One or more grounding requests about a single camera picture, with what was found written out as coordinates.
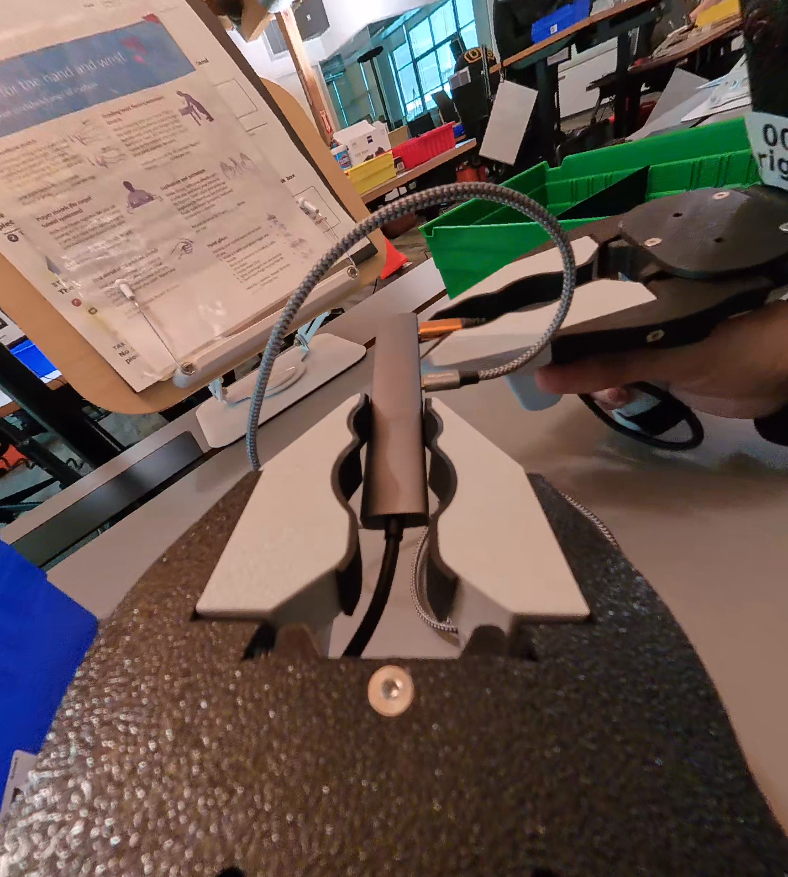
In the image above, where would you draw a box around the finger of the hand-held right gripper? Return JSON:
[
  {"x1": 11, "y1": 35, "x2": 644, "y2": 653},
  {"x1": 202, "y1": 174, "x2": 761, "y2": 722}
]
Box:
[
  {"x1": 427, "y1": 280, "x2": 660, "y2": 372},
  {"x1": 431, "y1": 236, "x2": 620, "y2": 322}
]

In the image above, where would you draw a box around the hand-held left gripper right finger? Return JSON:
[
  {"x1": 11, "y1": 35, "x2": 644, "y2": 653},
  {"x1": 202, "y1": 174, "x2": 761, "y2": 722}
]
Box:
[{"x1": 423, "y1": 397, "x2": 591, "y2": 624}]

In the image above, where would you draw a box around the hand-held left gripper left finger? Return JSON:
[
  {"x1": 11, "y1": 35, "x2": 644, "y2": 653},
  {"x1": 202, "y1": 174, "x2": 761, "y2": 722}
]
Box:
[{"x1": 194, "y1": 395, "x2": 372, "y2": 623}]

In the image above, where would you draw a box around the green plastic bin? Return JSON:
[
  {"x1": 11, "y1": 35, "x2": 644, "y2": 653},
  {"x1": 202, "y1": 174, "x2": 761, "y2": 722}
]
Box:
[{"x1": 419, "y1": 116, "x2": 778, "y2": 300}]

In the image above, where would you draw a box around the orange plug cable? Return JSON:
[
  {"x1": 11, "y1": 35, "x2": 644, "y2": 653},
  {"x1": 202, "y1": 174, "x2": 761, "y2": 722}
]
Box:
[{"x1": 416, "y1": 315, "x2": 485, "y2": 341}]

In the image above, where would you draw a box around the braided grey USB-C cable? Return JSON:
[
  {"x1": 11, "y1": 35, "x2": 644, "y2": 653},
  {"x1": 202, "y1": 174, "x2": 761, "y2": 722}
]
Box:
[{"x1": 247, "y1": 181, "x2": 622, "y2": 641}]

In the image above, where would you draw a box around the grey USB hub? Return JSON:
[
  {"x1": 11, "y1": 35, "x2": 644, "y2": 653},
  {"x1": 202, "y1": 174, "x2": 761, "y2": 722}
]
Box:
[{"x1": 358, "y1": 313, "x2": 432, "y2": 532}]

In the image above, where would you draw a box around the blue plastic bin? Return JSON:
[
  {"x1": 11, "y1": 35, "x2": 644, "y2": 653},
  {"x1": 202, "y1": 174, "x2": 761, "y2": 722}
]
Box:
[
  {"x1": 9, "y1": 338, "x2": 64, "y2": 382},
  {"x1": 531, "y1": 0, "x2": 594, "y2": 43},
  {"x1": 0, "y1": 518, "x2": 100, "y2": 854}
]

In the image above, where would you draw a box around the person's right hand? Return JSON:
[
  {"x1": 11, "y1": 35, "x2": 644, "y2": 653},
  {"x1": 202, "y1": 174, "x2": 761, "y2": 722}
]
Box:
[{"x1": 534, "y1": 300, "x2": 788, "y2": 417}]

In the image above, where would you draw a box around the grey panel stand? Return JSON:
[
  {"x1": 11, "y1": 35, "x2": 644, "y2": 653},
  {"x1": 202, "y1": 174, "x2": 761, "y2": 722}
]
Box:
[{"x1": 479, "y1": 80, "x2": 540, "y2": 165}]

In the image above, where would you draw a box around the red plastic bin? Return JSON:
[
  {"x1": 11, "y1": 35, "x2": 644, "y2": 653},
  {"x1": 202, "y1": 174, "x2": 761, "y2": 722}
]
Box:
[{"x1": 391, "y1": 123, "x2": 458, "y2": 170}]

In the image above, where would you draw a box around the yellow plastic bin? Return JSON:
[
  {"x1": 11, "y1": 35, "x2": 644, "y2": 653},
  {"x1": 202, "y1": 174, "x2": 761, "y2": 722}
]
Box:
[{"x1": 347, "y1": 151, "x2": 397, "y2": 195}]

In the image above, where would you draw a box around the white cardboard box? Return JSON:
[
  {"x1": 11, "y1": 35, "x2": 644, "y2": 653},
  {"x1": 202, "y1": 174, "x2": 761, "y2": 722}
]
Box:
[{"x1": 330, "y1": 121, "x2": 392, "y2": 169}]

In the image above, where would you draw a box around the wooden document stand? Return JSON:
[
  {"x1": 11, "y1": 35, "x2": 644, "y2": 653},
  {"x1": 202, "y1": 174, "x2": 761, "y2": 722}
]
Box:
[{"x1": 0, "y1": 0, "x2": 389, "y2": 451}]

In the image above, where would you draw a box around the white instruction sheet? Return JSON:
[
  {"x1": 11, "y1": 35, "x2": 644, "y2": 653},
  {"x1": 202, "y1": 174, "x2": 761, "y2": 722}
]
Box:
[{"x1": 0, "y1": 0, "x2": 378, "y2": 393}]

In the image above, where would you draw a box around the laminated hand exercise sheet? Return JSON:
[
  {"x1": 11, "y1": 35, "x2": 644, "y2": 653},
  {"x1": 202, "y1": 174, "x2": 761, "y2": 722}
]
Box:
[{"x1": 0, "y1": 14, "x2": 361, "y2": 381}]

